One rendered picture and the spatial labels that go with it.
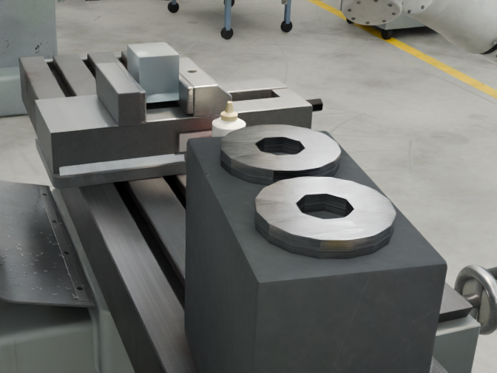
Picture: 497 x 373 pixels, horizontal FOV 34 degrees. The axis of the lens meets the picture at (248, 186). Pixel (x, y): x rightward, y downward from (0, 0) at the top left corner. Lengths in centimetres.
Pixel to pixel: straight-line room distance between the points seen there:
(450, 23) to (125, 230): 45
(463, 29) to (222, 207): 55
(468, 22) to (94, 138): 47
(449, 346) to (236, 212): 71
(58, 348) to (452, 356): 56
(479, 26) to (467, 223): 215
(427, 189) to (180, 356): 272
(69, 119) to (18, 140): 268
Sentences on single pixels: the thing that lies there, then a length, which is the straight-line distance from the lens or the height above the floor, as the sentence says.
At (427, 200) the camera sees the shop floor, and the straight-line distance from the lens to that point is 327.
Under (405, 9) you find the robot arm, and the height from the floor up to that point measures 117.
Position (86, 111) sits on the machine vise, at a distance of 105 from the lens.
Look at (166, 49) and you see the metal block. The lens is 104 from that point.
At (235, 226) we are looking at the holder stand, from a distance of 52.
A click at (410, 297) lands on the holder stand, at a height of 112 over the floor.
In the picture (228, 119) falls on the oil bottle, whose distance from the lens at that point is 96.
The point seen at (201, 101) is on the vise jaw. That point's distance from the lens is 102.
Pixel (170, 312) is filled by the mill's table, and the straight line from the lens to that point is 76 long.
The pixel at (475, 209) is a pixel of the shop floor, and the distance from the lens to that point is 327.
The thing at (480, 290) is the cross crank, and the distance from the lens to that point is 139.
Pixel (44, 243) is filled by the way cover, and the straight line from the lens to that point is 102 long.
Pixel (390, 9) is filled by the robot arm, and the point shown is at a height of 119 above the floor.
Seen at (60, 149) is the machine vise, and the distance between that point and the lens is 100.
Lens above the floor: 139
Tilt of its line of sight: 25 degrees down
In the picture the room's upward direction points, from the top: 3 degrees clockwise
